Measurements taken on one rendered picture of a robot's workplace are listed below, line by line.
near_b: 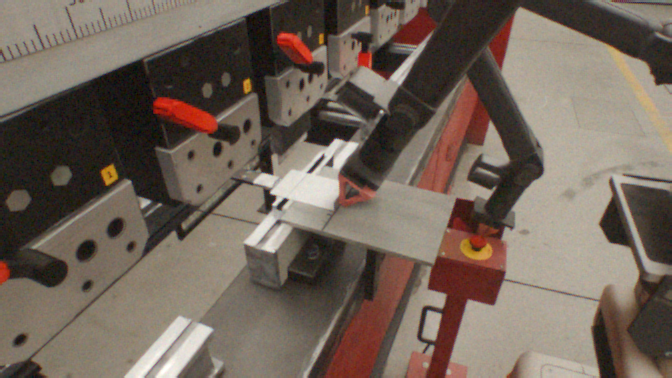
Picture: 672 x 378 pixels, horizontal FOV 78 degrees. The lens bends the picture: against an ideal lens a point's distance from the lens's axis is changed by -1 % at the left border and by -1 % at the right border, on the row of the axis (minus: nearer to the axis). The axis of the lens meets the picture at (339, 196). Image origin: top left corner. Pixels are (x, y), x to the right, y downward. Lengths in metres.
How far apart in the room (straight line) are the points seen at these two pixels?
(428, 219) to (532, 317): 1.32
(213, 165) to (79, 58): 0.18
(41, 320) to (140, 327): 1.58
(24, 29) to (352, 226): 0.51
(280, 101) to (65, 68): 0.30
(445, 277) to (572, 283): 1.25
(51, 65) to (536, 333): 1.83
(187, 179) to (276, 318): 0.35
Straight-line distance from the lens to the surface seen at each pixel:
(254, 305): 0.75
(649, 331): 0.77
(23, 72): 0.33
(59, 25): 0.35
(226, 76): 0.48
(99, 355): 1.95
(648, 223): 0.79
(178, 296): 2.01
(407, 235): 0.68
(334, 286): 0.76
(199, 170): 0.46
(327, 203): 0.73
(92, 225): 0.38
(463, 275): 1.01
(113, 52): 0.37
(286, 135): 0.68
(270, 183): 0.79
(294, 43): 0.51
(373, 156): 0.65
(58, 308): 0.39
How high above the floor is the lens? 1.45
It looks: 37 degrees down
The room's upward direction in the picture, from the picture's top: straight up
